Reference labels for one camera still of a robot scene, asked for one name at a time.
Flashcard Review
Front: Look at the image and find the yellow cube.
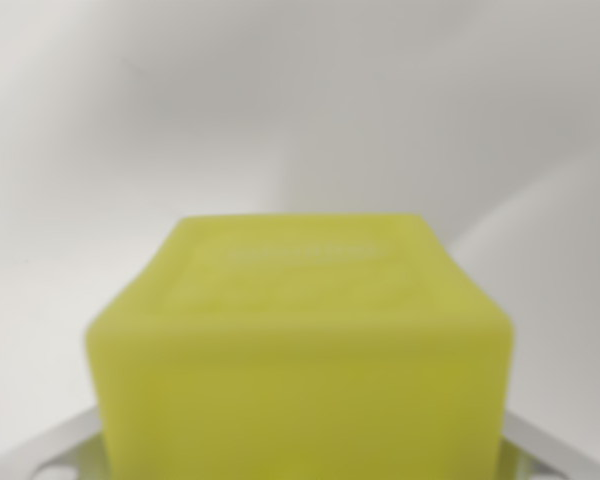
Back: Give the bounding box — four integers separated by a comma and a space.
84, 211, 517, 480

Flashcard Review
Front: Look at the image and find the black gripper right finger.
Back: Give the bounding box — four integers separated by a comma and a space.
499, 409, 576, 480

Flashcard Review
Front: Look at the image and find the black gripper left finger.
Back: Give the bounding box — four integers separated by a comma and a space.
0, 404, 113, 480

